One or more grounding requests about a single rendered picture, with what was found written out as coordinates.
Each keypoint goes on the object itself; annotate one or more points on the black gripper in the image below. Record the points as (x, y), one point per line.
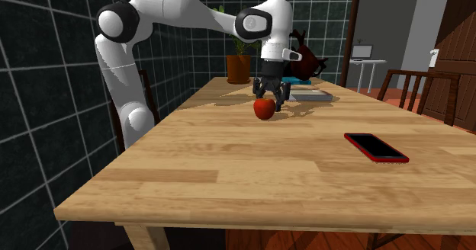
(272, 69)

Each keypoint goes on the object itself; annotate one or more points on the brown wooden door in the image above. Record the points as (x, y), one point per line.
(459, 67)

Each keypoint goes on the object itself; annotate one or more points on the green plant in brown pot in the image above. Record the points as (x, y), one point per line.
(238, 68)

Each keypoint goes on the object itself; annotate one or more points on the light wooden table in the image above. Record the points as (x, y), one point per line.
(241, 175)

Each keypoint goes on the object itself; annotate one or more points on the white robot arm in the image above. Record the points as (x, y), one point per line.
(122, 82)

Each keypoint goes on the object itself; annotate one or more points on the teal book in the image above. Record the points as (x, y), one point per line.
(298, 81)

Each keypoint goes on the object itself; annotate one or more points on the red apple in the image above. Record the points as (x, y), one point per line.
(264, 109)

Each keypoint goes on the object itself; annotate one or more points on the white side table with laptop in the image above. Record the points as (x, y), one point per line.
(366, 61)

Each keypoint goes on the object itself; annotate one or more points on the grey book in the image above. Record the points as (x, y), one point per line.
(311, 95)

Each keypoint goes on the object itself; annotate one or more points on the dark red teapot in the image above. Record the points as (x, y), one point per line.
(304, 65)

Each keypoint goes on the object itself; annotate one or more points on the red smartphone with black screen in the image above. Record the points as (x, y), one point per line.
(375, 148)

